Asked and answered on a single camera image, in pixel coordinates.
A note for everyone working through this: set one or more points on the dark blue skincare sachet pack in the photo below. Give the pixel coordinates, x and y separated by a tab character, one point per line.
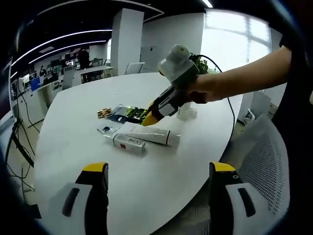
118	118

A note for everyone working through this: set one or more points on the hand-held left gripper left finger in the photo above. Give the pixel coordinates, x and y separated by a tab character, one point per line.
95	195

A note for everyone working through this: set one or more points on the white pump bottle red label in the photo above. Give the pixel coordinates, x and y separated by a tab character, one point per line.
129	143
187	113

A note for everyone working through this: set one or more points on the blue box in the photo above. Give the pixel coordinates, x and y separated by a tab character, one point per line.
35	84

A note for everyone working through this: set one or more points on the white framed monitor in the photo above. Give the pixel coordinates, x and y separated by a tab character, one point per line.
5	93

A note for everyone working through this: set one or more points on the gold skincare sachet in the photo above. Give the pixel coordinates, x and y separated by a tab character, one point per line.
104	113

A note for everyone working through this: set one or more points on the white skincare tube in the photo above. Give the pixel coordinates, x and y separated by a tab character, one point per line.
149	135

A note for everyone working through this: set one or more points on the grey mesh office chair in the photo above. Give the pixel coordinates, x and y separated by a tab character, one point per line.
264	151

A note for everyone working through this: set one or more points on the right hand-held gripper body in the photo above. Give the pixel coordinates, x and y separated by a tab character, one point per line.
178	68

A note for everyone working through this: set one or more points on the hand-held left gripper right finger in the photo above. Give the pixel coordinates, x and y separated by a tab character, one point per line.
222	195

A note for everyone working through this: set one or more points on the row of white office desks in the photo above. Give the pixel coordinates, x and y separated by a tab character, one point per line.
41	95

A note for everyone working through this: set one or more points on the window with white blinds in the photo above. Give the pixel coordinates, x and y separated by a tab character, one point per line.
232	31

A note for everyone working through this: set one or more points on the grey wall cabinet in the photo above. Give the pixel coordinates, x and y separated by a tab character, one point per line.
148	56

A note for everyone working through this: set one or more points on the wide ceiling light strip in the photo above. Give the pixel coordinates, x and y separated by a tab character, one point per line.
207	3

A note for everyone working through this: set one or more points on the small clear skincare sachet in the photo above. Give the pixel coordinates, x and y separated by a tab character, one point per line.
107	129

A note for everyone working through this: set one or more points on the potted green plant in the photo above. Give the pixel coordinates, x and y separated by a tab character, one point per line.
204	66

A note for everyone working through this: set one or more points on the white office chair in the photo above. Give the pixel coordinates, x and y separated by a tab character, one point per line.
134	68

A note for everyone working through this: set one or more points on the green black skincare sachet pack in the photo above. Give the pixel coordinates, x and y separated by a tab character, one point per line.
137	113

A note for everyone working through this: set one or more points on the person's right hand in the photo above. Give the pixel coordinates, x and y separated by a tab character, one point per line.
205	88

